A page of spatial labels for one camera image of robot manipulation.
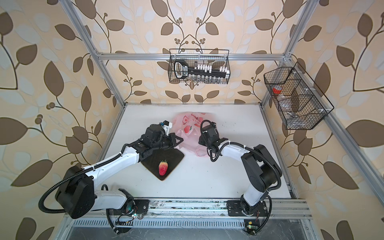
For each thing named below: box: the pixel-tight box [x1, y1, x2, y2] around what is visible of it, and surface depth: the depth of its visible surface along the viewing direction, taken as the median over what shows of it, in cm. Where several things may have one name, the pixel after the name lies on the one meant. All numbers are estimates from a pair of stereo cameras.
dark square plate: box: [139, 148, 185, 181], surface depth 88 cm
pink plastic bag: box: [171, 111, 209, 157], surface depth 96 cm
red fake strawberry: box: [158, 159, 169, 176], surface depth 86 cm
